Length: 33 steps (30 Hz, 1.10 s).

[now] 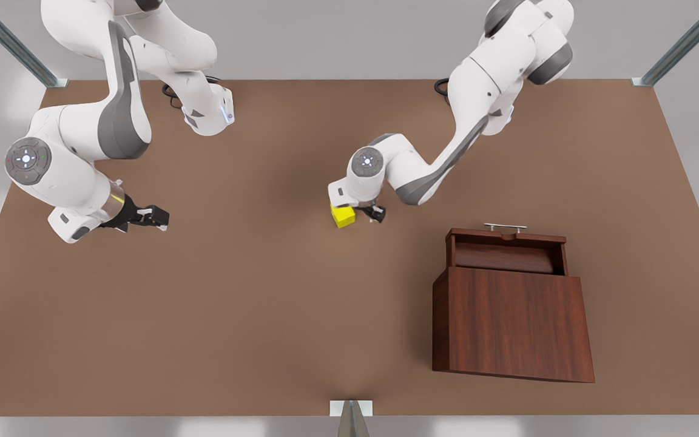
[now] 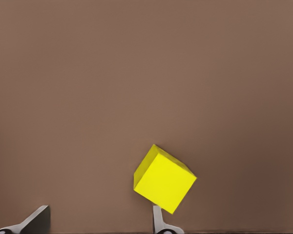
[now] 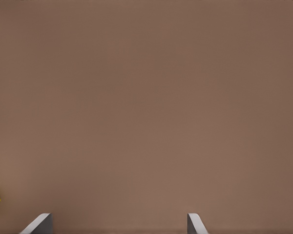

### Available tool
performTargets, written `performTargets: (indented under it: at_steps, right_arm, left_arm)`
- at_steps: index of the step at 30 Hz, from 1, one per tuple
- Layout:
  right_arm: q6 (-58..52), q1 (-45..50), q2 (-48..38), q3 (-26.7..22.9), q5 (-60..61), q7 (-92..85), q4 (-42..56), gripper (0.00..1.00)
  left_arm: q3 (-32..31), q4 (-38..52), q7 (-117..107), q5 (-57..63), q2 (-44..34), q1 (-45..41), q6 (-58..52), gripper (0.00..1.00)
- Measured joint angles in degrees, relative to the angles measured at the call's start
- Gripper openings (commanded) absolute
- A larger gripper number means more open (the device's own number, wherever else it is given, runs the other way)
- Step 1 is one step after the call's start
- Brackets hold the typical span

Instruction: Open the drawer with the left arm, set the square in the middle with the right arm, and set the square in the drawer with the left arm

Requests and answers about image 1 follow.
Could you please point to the yellow square block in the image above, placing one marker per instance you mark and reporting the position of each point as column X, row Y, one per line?
column 343, row 216

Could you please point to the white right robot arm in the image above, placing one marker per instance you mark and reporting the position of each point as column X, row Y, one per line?
column 76, row 130

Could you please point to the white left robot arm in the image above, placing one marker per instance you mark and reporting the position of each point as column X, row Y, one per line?
column 483, row 85

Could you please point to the dark wooden cabinet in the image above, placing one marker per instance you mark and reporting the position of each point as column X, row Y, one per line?
column 513, row 325

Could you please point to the silver frame post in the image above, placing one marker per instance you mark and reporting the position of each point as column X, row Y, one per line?
column 351, row 419
column 683, row 45
column 13, row 44

